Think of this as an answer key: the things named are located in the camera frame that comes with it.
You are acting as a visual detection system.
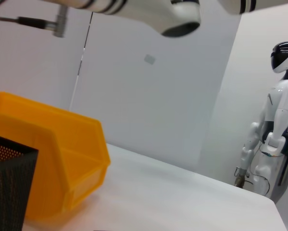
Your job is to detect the black mesh pen holder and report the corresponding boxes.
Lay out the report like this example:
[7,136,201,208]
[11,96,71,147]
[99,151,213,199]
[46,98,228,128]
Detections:
[0,133,39,231]

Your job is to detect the yellow plastic bin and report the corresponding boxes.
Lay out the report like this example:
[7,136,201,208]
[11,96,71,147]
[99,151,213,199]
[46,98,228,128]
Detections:
[0,91,111,223]

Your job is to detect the white humanoid robot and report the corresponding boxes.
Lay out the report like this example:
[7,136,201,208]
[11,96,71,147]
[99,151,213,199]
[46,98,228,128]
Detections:
[234,41,288,203]

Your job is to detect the grey wall sticker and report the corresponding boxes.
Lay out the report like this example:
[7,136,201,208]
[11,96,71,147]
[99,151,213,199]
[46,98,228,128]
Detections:
[143,54,158,65]

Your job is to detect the right arm connector cable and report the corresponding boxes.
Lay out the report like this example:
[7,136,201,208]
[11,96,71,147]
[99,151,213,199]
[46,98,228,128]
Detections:
[0,0,68,38]

